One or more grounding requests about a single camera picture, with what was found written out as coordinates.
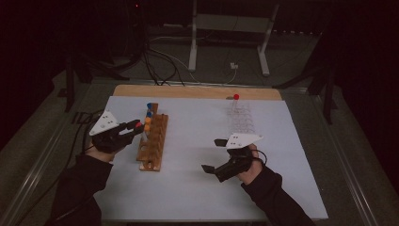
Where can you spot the clear plastic test tube rack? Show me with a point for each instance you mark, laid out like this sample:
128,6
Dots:
241,119

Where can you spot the white plug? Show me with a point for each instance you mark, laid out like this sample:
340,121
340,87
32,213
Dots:
234,66

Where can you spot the white table sheet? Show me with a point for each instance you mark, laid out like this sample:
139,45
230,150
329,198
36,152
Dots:
188,188

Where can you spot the person's left hand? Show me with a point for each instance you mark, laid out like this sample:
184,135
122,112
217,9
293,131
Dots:
100,156

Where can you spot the dark equipment with red light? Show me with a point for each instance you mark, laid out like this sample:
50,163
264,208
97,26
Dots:
125,28

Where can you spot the black tripod stand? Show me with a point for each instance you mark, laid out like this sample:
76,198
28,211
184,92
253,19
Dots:
327,94
70,84

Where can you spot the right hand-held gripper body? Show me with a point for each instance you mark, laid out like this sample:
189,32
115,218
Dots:
241,140

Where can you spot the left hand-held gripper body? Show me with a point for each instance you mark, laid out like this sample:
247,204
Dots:
105,125

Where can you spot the person's right hand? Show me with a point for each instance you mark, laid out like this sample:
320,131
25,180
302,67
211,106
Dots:
255,171

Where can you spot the wooden test tube rack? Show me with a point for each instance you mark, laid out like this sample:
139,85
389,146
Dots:
155,141

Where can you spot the white metal stand frame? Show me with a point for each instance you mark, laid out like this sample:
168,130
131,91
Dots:
230,23

